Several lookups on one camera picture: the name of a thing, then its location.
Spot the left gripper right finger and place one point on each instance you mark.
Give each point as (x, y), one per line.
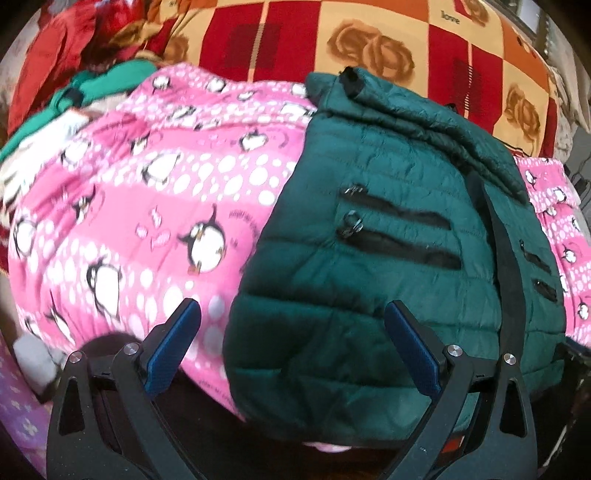
(479, 424)

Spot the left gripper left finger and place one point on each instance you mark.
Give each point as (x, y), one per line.
(104, 423)

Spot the dark green puffer jacket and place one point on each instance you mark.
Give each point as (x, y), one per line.
(395, 197)

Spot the white cloth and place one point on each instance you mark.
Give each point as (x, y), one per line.
(40, 365)

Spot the pink penguin blanket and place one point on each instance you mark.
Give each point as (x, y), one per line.
(161, 199)

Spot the teal green garment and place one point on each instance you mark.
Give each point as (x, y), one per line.
(83, 89)

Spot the red orange rose blanket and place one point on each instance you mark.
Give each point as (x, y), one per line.
(463, 54)

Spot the red ruffled pillow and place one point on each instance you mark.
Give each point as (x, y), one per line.
(67, 38)

